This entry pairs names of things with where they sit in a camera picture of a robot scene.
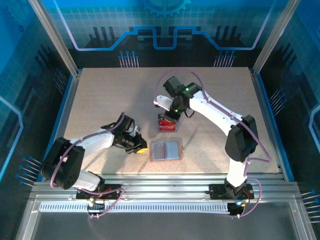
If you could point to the red block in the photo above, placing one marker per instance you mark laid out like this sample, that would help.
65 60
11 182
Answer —
177 125

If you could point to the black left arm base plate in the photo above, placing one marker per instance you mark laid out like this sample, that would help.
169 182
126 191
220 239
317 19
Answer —
115 193

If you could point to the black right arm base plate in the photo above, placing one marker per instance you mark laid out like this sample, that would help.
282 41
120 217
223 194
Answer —
217 192

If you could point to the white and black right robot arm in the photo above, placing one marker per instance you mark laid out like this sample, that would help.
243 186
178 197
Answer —
210 110

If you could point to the aluminium front rail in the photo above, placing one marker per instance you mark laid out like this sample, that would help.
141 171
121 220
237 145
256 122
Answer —
162 186

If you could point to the black connector box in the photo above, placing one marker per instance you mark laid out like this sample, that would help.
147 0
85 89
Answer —
235 210
99 207

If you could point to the brown card holder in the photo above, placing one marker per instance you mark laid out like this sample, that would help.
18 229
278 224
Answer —
172 151

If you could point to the aluminium corner post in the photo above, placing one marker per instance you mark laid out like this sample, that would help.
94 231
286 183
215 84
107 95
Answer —
56 37
274 37

